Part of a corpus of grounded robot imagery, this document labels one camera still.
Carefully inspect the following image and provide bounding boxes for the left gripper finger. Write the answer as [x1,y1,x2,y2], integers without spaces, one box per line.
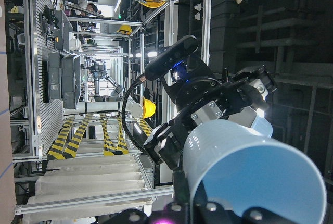
[173,170,190,204]

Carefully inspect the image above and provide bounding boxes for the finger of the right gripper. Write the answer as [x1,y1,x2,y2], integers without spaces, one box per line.
[144,119,197,169]
[233,65,277,111]

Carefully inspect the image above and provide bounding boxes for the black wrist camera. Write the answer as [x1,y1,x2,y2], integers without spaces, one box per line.
[144,35,198,81]

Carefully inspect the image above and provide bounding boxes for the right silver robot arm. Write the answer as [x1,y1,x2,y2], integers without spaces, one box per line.
[80,59,277,170]

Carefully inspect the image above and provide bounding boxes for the light blue plastic cup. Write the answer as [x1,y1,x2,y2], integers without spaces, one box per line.
[183,119,327,223]

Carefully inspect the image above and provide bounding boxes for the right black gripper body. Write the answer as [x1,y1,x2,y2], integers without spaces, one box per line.
[161,57,234,130]

